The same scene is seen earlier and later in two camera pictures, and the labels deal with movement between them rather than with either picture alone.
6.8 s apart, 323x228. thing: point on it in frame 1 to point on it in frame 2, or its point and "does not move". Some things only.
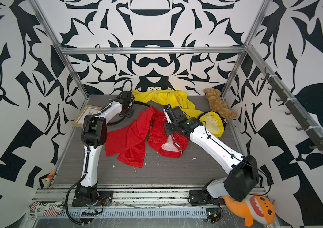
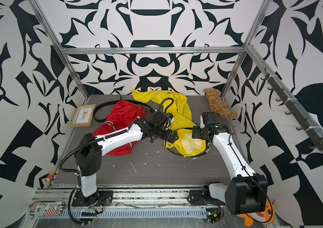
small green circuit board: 213,214 does not move
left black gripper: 129,114 to 172,137
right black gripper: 167,131 to 195,130
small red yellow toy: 50,176 does not move
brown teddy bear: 218,105 does not move
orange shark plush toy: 256,207 does not move
